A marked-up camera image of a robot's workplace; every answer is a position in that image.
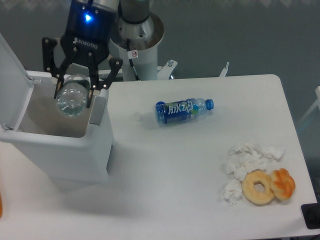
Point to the white trash can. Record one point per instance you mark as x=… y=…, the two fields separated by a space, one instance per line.
x=76 y=149

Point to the twisted orange bread roll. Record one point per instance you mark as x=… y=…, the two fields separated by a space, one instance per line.
x=282 y=184

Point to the clear crushed plastic bottle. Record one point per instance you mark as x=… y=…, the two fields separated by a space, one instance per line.
x=72 y=99

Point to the orange object at edge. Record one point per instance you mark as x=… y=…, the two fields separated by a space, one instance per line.
x=1 y=205

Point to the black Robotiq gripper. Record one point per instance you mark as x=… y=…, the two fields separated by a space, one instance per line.
x=86 y=43

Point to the black device at edge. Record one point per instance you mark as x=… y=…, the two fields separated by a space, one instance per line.
x=311 y=215

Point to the ring doughnut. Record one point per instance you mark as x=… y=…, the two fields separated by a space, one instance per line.
x=256 y=188

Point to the blue labelled drink bottle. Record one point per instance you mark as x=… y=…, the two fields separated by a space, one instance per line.
x=168 y=113

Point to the white trash can lid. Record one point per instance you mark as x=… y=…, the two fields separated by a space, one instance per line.
x=16 y=88

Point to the large crumpled white tissue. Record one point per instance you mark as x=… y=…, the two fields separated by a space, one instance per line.
x=247 y=157

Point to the white bottle cap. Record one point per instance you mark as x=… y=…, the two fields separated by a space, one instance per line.
x=136 y=117

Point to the white frame at right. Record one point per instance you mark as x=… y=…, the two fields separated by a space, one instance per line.
x=312 y=112

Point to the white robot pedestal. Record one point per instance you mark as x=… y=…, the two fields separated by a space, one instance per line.
x=137 y=46

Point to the small crumpled white tissue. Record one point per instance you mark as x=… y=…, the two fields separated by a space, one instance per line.
x=233 y=192

